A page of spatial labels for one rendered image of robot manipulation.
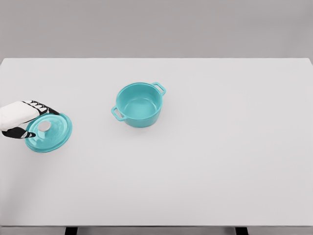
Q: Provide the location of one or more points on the teal pot lid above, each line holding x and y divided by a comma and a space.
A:
55, 133

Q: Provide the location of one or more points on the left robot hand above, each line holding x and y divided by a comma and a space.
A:
14, 114

